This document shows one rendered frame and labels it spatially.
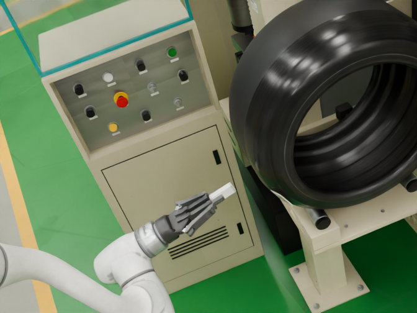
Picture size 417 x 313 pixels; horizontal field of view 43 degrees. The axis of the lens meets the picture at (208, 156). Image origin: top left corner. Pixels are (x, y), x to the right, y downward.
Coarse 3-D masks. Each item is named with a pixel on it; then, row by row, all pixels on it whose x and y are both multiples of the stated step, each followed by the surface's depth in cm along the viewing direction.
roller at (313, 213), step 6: (306, 210) 152; (312, 210) 150; (318, 210) 149; (312, 216) 149; (318, 216) 147; (324, 216) 147; (318, 222) 147; (324, 222) 147; (330, 222) 148; (318, 228) 148; (324, 228) 148
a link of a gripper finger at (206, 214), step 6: (204, 210) 142; (198, 216) 142; (204, 216) 141; (210, 216) 142; (192, 222) 141; (198, 222) 141; (204, 222) 142; (186, 228) 141; (192, 228) 142; (198, 228) 142; (192, 234) 142
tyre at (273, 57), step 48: (336, 0) 128; (288, 48) 121; (336, 48) 116; (384, 48) 117; (240, 96) 133; (288, 96) 119; (384, 96) 160; (240, 144) 142; (288, 144) 125; (336, 144) 166; (384, 144) 158; (288, 192) 135; (336, 192) 142; (384, 192) 146
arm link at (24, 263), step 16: (16, 256) 107; (32, 256) 112; (48, 256) 117; (16, 272) 107; (32, 272) 112; (48, 272) 116; (64, 272) 119; (80, 272) 123; (0, 288) 106; (64, 288) 120; (80, 288) 121; (96, 288) 124; (128, 288) 137; (144, 288) 136; (160, 288) 141; (96, 304) 124; (112, 304) 126; (128, 304) 130; (144, 304) 134; (160, 304) 137
